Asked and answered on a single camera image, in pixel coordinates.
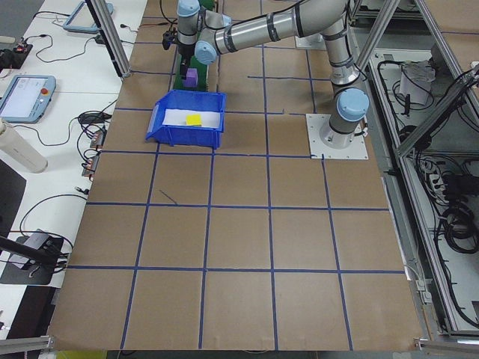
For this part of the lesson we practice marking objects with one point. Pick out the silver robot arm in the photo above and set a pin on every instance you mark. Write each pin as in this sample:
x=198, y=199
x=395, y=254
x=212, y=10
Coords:
x=262, y=31

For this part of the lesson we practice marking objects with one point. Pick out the white foam pad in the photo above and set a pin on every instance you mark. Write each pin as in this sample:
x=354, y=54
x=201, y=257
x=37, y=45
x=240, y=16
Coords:
x=176, y=116

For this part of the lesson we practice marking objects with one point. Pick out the purple foam cube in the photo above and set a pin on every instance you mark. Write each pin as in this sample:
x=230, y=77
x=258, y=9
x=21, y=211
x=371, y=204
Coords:
x=192, y=78

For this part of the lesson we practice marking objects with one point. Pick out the grey blue teach pendant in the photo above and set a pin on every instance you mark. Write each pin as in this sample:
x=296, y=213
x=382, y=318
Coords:
x=80, y=20
x=22, y=97

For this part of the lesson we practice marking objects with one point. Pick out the V-shaped metal bar frame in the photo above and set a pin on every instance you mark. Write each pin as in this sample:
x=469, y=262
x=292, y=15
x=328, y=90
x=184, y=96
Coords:
x=430, y=123

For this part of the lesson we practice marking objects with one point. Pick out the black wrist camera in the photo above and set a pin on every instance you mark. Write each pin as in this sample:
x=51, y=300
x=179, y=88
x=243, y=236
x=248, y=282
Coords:
x=168, y=38

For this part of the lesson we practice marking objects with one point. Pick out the black stand base plate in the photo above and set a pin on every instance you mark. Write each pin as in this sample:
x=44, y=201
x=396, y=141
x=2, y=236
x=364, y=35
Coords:
x=22, y=275

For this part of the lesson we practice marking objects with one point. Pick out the blue plastic storage bin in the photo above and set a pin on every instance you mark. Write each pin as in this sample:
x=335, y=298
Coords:
x=187, y=136

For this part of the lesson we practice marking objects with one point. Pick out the aluminium extrusion post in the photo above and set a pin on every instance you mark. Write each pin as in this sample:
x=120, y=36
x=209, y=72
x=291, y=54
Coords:
x=112, y=41

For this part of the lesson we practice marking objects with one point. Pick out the black flat panel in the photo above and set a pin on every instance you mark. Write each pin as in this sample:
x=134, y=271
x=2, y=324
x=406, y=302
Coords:
x=9, y=202

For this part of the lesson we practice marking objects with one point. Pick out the green conveyor belt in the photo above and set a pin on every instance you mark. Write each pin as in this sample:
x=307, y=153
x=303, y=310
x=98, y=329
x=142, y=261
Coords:
x=202, y=79

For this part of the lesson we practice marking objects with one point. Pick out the white crumpled container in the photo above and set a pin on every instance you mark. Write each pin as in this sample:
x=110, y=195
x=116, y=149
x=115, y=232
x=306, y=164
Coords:
x=417, y=84

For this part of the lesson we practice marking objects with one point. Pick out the small grey socket box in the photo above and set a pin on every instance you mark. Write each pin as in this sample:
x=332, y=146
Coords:
x=424, y=291

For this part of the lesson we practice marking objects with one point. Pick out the small red circuit board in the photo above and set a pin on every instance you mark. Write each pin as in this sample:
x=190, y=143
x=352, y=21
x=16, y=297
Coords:
x=23, y=48

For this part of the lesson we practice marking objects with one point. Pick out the white side table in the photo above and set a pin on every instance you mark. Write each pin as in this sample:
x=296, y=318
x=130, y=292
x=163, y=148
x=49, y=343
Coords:
x=75, y=84

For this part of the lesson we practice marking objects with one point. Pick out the white cardboard tube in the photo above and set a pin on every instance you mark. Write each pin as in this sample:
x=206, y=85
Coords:
x=20, y=147

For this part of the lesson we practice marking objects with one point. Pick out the yellow foam cube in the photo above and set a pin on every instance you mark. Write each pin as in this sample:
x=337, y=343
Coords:
x=194, y=120

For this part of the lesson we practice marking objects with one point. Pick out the short aluminium extrusion bar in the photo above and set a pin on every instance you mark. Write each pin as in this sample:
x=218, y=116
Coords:
x=26, y=342

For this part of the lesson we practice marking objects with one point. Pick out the small grey junction box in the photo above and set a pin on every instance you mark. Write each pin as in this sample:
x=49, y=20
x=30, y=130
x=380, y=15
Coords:
x=99, y=138
x=90, y=167

